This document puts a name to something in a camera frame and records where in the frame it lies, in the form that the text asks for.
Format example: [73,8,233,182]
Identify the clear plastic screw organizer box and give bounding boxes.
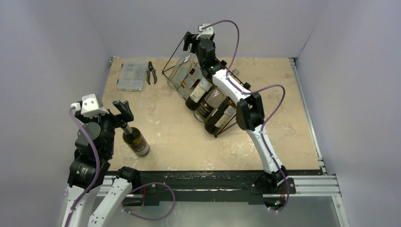
[117,61,147,92]

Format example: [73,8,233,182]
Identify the clear glass bottle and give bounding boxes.
[167,52,196,89]

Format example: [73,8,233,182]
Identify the black grey pliers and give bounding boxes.
[146,61,157,85]

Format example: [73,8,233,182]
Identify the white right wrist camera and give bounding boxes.
[196,23,214,40]

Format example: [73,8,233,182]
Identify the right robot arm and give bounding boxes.
[183,32,289,192]

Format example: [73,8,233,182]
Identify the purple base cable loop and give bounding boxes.
[121,182,176,221]

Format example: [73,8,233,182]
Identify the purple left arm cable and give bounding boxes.
[64,107,101,227]

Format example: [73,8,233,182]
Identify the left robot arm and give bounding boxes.
[62,97,134,227]

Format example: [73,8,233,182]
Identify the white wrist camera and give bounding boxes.
[196,23,214,40]
[70,94,110,118]

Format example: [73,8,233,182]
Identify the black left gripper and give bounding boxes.
[77,99,133,156]

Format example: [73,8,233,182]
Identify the green wine bottle white label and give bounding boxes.
[122,125,150,157]

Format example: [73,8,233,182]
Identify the olive green wine bottle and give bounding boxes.
[204,96,236,134]

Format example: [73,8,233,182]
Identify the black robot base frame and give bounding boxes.
[123,170,340,208]

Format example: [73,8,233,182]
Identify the square clear bottle black cap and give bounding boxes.
[177,63,203,100]

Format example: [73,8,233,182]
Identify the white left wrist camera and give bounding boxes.
[70,94,110,118]

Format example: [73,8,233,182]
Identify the clear champagne bottle black label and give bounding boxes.
[194,85,227,122]

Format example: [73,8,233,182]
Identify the black wire wine rack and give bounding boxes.
[161,31,255,139]

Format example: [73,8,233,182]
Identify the dark green wine bottle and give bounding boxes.
[185,77,214,111]

